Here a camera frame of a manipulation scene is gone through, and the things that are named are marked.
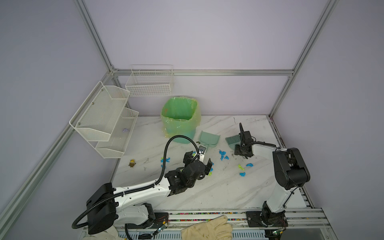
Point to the green plastic dustpan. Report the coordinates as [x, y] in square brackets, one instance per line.
[209, 140]

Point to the white wire basket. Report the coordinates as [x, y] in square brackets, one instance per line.
[150, 80]

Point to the blue paper scrap cluster right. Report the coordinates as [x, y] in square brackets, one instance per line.
[223, 155]

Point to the white mesh shelf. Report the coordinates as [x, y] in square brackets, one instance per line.
[96, 119]
[116, 147]

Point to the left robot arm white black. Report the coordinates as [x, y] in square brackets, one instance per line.
[134, 205]

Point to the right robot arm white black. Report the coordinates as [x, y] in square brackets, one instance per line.
[290, 171]

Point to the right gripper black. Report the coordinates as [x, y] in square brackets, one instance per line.
[236, 151]

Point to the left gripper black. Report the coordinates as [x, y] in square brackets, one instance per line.
[187, 158]

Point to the green trash bin with bag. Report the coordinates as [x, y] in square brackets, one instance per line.
[181, 116]

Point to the upper white mesh shelf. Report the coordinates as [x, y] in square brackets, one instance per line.
[96, 119]

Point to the lower white mesh shelf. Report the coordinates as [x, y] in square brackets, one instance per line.
[116, 147]

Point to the white work glove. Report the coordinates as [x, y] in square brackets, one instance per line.
[109, 234]

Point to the small yellow toy figure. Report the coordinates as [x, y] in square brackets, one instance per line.
[132, 163]

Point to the blue scrap far left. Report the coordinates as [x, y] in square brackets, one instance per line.
[167, 160]

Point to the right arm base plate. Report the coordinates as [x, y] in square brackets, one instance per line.
[262, 219]

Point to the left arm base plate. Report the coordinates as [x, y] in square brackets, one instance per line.
[159, 220]

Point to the green hand brush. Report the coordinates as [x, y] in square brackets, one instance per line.
[233, 141]

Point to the beige work glove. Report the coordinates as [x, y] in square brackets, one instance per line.
[215, 229]

